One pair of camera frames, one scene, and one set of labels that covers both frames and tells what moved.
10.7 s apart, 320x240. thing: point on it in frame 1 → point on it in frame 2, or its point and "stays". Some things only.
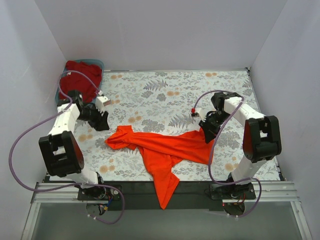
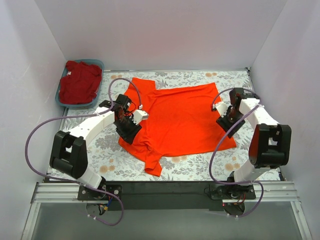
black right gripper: [208, 126] → [230, 124]
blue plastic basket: [95, 62] stays
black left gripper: [97, 119] → [129, 130]
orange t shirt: [160, 151] → [180, 121]
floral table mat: [163, 101] stays
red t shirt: [72, 81] stays
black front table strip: [187, 195] stays
